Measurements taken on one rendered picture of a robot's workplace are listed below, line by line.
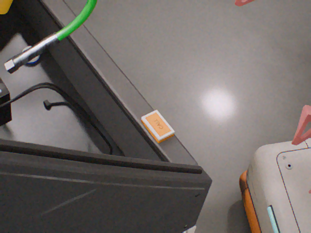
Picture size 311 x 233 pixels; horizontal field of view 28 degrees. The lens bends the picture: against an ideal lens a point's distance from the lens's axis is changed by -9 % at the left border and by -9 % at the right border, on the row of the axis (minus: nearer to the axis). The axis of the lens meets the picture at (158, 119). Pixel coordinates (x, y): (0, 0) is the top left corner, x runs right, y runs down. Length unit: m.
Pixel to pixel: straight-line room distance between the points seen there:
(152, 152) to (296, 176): 0.90
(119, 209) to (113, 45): 1.63
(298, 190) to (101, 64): 0.91
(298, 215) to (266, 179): 0.16
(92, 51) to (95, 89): 0.07
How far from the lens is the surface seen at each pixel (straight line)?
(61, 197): 0.79
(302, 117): 1.04
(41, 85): 1.05
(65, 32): 0.92
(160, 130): 1.08
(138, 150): 1.15
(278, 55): 2.63
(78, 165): 0.78
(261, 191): 1.94
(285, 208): 1.87
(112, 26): 2.58
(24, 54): 0.95
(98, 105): 1.22
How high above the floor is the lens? 1.83
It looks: 53 degrees down
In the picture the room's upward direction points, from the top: 11 degrees clockwise
